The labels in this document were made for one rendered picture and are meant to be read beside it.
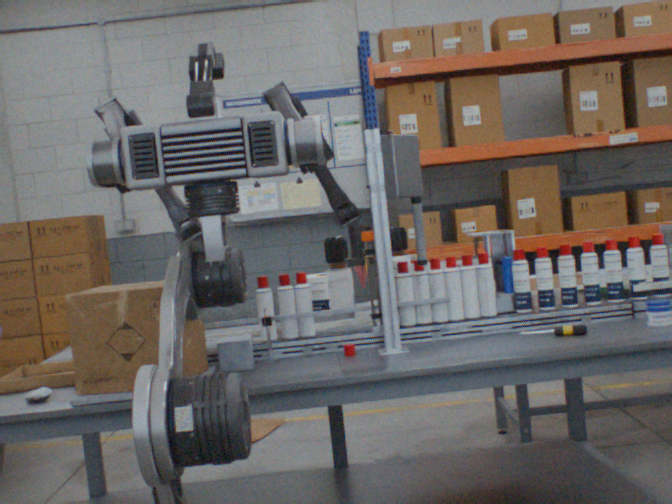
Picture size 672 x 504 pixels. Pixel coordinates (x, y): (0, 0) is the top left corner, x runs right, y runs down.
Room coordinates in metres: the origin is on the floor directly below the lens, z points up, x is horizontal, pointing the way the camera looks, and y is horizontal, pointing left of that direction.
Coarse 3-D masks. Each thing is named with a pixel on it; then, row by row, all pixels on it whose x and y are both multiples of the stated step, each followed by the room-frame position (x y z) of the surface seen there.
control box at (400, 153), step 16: (384, 144) 2.62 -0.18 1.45; (400, 144) 2.65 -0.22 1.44; (416, 144) 2.73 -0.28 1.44; (384, 160) 2.63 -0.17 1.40; (400, 160) 2.64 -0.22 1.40; (416, 160) 2.73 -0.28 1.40; (384, 176) 2.63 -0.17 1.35; (400, 176) 2.63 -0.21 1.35; (416, 176) 2.72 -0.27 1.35; (400, 192) 2.62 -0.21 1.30; (416, 192) 2.71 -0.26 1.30
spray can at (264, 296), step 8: (264, 280) 2.76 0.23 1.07; (264, 288) 2.76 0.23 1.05; (256, 296) 2.76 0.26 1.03; (264, 296) 2.74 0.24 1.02; (272, 296) 2.77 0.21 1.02; (264, 304) 2.74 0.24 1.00; (272, 304) 2.76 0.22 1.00; (272, 312) 2.76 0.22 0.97; (264, 328) 2.75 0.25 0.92; (272, 328) 2.75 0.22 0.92; (264, 336) 2.75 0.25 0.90; (272, 336) 2.75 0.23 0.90
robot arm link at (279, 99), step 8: (272, 88) 2.69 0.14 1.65; (280, 88) 2.67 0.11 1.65; (264, 96) 2.68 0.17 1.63; (272, 96) 2.66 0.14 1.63; (280, 96) 2.64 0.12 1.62; (288, 96) 2.67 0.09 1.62; (272, 104) 2.67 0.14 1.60; (280, 104) 2.61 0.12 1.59; (288, 104) 2.60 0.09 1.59; (280, 112) 2.59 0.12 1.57; (288, 112) 2.56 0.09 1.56; (296, 112) 2.55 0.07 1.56; (296, 120) 2.52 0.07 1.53; (328, 144) 2.38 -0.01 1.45; (328, 152) 2.39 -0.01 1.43; (328, 160) 2.41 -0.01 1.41; (304, 168) 2.39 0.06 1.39
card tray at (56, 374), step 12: (72, 360) 2.87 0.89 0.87; (12, 372) 2.76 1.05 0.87; (24, 372) 2.86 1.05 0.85; (36, 372) 2.86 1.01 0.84; (48, 372) 2.86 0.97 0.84; (60, 372) 2.86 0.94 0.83; (72, 372) 2.62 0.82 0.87; (0, 384) 2.60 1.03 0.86; (12, 384) 2.61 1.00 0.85; (24, 384) 2.61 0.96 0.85; (36, 384) 2.61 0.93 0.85; (48, 384) 2.61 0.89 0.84; (60, 384) 2.61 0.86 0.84; (72, 384) 2.61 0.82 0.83
